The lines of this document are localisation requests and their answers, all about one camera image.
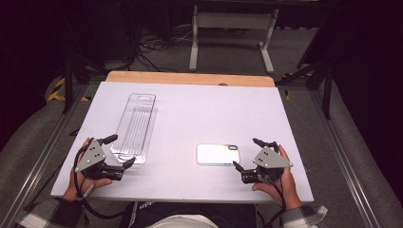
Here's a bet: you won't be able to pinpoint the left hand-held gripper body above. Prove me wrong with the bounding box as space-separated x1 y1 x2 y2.
74 137 126 182

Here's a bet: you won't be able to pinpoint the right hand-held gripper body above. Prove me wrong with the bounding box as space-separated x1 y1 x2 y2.
240 141 294 185

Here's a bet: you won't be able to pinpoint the white iridescent phone case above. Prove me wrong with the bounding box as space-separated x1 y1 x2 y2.
196 142 241 167

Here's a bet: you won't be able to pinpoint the clear plastic package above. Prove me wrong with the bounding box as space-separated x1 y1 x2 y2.
109 92 159 165

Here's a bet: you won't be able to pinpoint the person's left hand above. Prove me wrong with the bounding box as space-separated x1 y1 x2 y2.
61 137 114 202

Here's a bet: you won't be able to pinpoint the person's right hand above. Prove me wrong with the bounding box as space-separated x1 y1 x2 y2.
251 144 304 211

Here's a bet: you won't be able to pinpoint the white table board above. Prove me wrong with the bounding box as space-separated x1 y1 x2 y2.
50 81 315 203

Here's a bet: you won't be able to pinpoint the person's torso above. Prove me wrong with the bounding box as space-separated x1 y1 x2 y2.
118 200 259 228

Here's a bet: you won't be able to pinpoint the yellow black floor tape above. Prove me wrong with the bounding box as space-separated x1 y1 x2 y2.
47 77 92 104

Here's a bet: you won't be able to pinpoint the black tripod stand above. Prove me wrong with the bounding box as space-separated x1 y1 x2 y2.
60 12 110 116
275 12 337 121

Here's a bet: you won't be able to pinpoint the wooden table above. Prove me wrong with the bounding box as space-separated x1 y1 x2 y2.
105 70 276 88

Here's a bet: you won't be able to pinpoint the white metal stand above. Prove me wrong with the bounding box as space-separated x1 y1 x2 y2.
188 4 280 75

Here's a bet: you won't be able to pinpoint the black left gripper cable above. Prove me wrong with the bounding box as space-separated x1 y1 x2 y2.
72 148 125 220

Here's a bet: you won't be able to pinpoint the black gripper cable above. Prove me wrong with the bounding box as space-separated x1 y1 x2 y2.
72 148 125 220
258 175 288 228

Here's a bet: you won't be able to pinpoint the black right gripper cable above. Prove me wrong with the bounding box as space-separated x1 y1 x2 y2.
258 175 288 228

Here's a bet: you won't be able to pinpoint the aluminium floor rail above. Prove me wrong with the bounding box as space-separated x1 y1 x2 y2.
0 83 90 228
307 88 382 228

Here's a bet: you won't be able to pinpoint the black floor cables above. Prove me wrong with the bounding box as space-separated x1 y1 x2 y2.
134 27 195 73

